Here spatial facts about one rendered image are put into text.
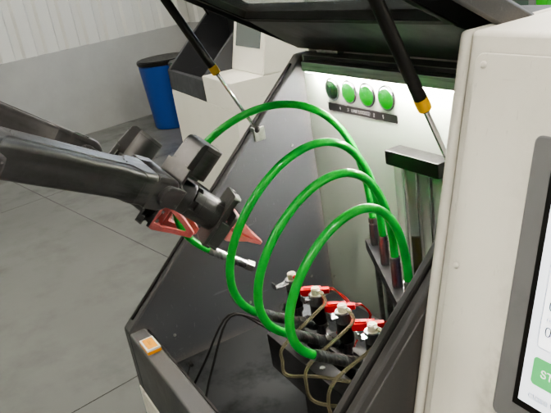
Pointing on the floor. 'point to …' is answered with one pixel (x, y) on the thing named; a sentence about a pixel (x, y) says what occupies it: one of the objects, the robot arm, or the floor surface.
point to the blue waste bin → (159, 89)
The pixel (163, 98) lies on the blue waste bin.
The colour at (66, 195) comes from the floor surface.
